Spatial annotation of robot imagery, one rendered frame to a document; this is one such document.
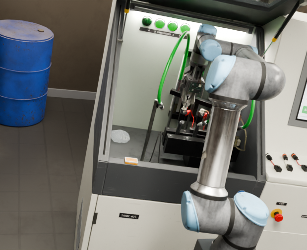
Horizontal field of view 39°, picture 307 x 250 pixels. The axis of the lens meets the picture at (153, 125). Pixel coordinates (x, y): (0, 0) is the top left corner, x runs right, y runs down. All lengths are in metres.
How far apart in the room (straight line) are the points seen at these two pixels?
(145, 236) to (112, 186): 0.30
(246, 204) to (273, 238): 0.75
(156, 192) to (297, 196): 0.60
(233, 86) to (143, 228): 0.88
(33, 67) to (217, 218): 2.50
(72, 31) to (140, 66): 2.09
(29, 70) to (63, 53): 0.73
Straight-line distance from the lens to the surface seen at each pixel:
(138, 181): 1.76
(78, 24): 4.13
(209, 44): 1.63
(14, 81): 3.58
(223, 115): 1.28
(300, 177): 1.96
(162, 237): 1.96
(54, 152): 3.48
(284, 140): 2.09
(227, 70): 1.26
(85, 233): 1.92
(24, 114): 3.72
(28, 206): 2.94
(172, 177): 1.77
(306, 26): 2.04
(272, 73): 1.31
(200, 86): 1.80
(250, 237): 1.40
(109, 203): 1.82
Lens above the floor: 1.87
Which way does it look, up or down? 27 degrees down
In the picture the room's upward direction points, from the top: 14 degrees clockwise
